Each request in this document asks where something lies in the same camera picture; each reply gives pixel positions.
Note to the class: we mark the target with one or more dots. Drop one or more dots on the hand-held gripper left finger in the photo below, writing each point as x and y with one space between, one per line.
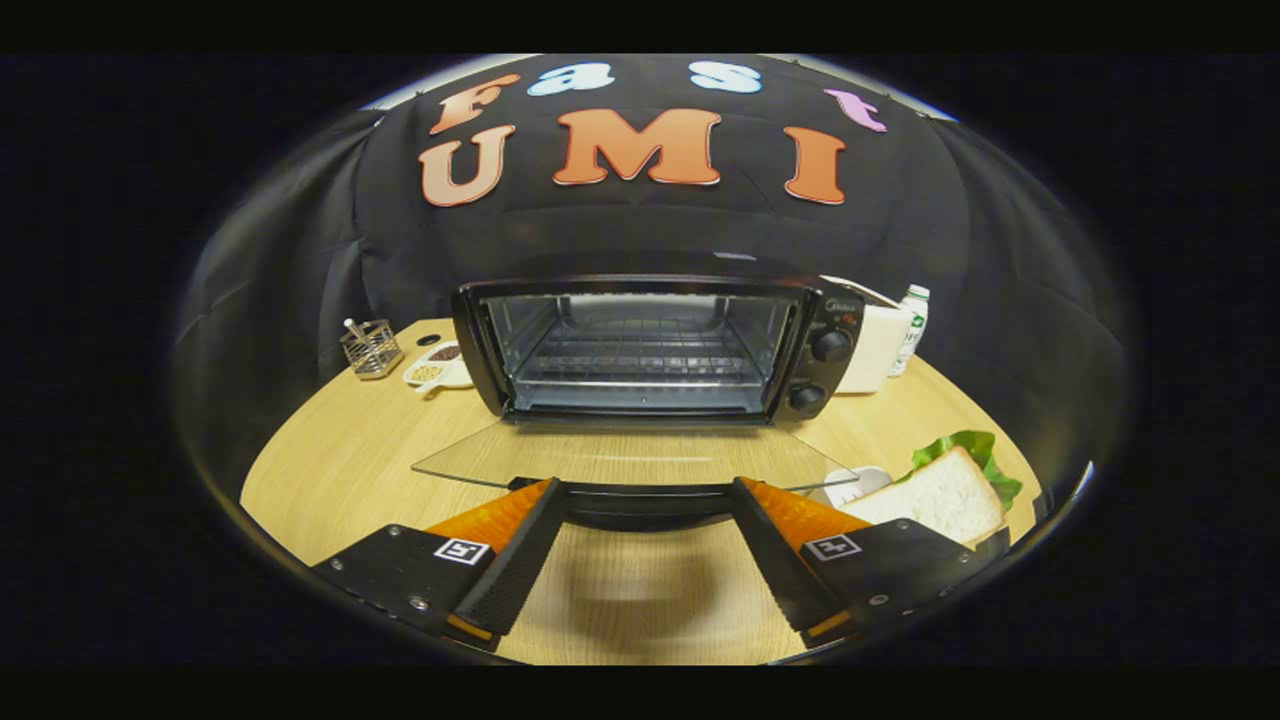
520 565

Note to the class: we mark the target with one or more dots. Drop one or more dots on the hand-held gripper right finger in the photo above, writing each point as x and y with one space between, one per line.
775 560

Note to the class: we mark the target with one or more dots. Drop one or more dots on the lettuce sandwich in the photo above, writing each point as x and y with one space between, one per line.
940 495

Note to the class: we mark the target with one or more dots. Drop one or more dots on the black toaster oven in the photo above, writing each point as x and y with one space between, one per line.
830 345

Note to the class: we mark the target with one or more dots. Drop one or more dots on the white pop-up toaster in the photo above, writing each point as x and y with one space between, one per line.
872 350

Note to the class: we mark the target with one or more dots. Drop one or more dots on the white rectangular plate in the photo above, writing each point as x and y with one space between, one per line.
866 479

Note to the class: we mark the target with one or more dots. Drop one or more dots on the white divided snack dish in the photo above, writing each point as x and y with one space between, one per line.
440 372

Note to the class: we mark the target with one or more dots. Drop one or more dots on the small white green-label bottle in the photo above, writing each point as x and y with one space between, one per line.
912 325

